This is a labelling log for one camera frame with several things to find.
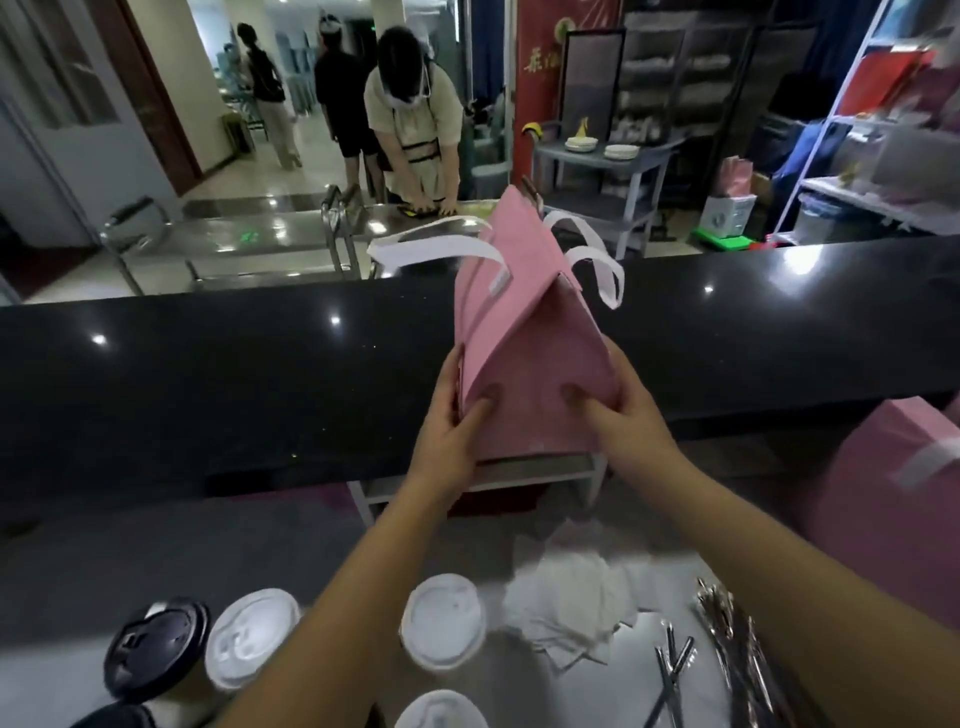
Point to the pile of white napkins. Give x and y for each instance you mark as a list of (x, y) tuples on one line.
[(570, 604)]

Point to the person's left thumb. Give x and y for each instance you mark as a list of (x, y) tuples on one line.
[(474, 420)]

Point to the person's left forearm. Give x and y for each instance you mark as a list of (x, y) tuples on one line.
[(352, 607)]

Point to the white box with green print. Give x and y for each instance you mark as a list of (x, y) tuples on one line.
[(727, 217)]

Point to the black straws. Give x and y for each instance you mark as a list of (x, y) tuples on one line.
[(671, 675)]

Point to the stainless steel trolley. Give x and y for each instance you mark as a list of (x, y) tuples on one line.
[(255, 240)]

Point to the blue cloth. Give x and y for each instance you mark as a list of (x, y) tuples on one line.
[(806, 165)]

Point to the red banner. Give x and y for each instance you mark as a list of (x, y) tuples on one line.
[(536, 75)]

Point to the person's right forearm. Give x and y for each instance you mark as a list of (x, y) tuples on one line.
[(787, 592)]

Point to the person's left hand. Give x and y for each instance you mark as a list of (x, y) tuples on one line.
[(442, 450)]

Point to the stack of white plates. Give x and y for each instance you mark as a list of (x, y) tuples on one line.
[(621, 151), (581, 144)]

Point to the white tray stand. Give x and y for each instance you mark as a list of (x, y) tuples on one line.
[(525, 472)]

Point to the small pink bag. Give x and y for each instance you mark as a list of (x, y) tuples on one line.
[(735, 176)]

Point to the person's right hand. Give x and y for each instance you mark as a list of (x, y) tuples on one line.
[(634, 431)]

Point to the paper cup with black lid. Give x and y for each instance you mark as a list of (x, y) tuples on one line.
[(157, 649)]

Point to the paper cup with white lid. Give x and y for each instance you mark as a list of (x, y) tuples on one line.
[(441, 712), (251, 637), (444, 621)]

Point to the person's right thumb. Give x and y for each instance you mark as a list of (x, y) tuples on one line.
[(589, 405)]

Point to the black framed board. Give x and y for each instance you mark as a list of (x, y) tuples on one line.
[(592, 82)]

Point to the grey bucket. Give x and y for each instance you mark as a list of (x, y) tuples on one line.
[(819, 217)]

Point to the grey service cart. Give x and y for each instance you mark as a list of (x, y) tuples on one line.
[(600, 187)]

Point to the white metal shelf rack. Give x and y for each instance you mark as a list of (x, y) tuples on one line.
[(877, 120)]

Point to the grey door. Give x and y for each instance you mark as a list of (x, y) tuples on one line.
[(67, 112)]

